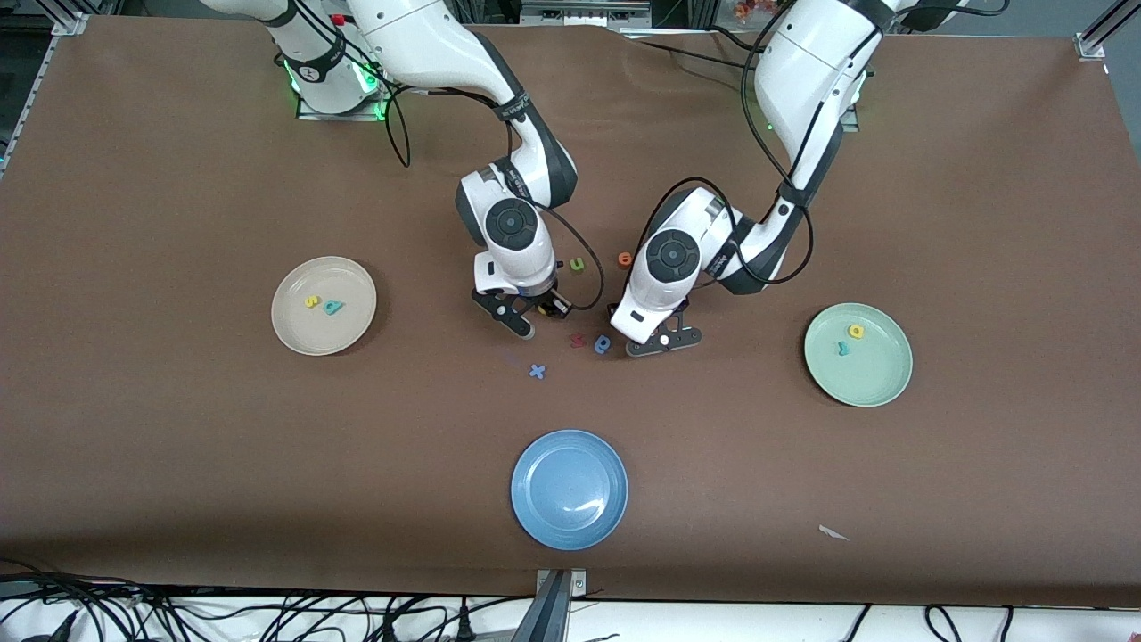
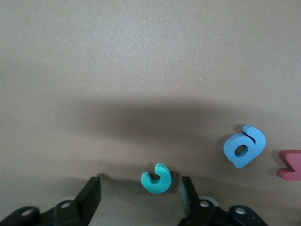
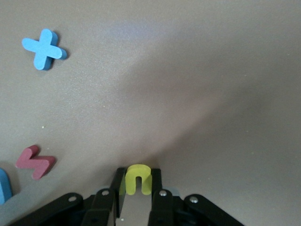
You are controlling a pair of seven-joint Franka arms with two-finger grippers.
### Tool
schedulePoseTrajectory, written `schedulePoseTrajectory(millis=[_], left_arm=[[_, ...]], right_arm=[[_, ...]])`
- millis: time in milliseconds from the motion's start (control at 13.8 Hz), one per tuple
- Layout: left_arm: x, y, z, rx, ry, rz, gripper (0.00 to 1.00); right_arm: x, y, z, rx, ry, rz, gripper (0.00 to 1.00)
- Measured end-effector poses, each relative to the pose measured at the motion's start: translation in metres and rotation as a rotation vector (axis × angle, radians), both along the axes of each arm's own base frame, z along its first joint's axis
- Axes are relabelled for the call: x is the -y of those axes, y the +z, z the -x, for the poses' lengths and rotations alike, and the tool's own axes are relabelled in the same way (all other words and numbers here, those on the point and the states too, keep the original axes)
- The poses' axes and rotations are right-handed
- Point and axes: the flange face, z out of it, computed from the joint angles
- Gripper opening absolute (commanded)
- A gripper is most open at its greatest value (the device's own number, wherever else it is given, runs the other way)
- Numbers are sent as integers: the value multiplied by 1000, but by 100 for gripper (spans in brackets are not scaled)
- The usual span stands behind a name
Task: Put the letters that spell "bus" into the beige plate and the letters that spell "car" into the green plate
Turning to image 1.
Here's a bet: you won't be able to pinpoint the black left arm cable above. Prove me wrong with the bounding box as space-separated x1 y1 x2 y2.
644 0 817 288

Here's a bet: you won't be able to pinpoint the tangled black cables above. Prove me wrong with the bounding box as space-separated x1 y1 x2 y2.
0 557 513 642

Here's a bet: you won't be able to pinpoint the brown table cover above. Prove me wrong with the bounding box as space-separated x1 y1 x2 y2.
0 16 1141 609

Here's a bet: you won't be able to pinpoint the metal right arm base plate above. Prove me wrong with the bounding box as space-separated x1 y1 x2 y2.
297 89 389 122

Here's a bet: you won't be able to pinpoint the grey metal box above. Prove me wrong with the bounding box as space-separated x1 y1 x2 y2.
520 0 653 28

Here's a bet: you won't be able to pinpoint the green plate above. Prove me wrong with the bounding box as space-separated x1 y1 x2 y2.
803 302 914 408

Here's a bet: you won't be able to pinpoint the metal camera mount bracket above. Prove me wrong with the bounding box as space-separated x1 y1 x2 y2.
510 569 587 642

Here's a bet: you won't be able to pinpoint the beige plate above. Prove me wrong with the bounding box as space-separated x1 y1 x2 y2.
271 256 378 357

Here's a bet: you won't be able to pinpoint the aluminium frame corner post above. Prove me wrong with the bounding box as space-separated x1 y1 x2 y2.
1074 0 1141 62

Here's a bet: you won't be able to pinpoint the aluminium frame rail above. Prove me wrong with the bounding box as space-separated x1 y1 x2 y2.
0 11 90 175

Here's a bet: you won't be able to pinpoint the blue plate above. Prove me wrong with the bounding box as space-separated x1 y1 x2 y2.
510 429 629 551

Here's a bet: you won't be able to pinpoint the black cable on table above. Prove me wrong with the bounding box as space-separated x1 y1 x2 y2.
637 25 766 77

